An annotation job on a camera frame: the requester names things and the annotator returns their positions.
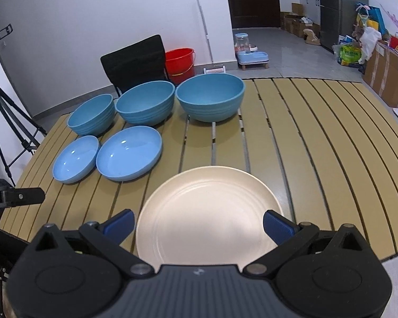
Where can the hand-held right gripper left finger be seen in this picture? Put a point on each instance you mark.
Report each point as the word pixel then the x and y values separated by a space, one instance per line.
pixel 121 226

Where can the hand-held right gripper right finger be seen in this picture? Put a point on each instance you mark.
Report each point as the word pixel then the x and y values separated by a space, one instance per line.
pixel 278 228

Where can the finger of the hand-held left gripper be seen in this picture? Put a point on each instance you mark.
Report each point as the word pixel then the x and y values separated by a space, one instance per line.
pixel 23 196

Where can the small shallow blue bowl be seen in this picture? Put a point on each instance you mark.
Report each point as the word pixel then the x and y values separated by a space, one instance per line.
pixel 74 162

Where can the large shallow blue bowl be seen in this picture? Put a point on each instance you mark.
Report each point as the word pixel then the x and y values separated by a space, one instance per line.
pixel 129 155

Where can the cream plate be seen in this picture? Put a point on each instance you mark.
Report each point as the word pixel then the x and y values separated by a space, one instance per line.
pixel 202 212

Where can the small deep blue bowl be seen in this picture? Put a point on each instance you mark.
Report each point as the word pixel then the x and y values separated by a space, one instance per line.
pixel 91 119

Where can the large deep blue bowl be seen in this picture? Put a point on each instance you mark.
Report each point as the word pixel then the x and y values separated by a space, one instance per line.
pixel 210 99

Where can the black folding chair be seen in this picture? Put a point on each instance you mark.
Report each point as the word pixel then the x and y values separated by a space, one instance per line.
pixel 136 61

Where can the white mop head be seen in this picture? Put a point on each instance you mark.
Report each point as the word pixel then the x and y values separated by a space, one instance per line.
pixel 215 70

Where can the red plastic bucket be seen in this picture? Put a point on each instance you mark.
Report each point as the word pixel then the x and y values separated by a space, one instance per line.
pixel 179 63

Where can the blue pet water feeder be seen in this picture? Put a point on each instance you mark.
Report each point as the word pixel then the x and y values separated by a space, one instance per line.
pixel 250 53

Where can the green printed bag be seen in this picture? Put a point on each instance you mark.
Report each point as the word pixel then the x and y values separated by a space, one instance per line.
pixel 350 55

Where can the large cardboard box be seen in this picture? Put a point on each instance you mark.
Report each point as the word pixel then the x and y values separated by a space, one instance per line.
pixel 386 73

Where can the brown cardboard cat scratcher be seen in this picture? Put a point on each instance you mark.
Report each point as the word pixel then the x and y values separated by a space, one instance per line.
pixel 311 37

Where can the white plastic bag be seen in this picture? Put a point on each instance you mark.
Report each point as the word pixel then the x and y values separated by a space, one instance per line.
pixel 369 43

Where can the open cardboard boxes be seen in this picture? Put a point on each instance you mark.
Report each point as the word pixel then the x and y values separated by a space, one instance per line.
pixel 297 21

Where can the dark grey refrigerator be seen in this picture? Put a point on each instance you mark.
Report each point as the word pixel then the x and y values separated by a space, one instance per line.
pixel 340 10

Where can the white cabinet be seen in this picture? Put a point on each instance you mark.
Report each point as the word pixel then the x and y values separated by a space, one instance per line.
pixel 309 1

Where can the dark brown door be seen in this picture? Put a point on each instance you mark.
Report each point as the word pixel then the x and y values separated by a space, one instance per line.
pixel 252 0

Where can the blue gift bag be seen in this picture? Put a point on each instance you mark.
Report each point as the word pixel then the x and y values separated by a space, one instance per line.
pixel 375 15

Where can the black camera tripod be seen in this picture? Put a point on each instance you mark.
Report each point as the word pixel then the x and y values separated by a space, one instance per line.
pixel 1 106

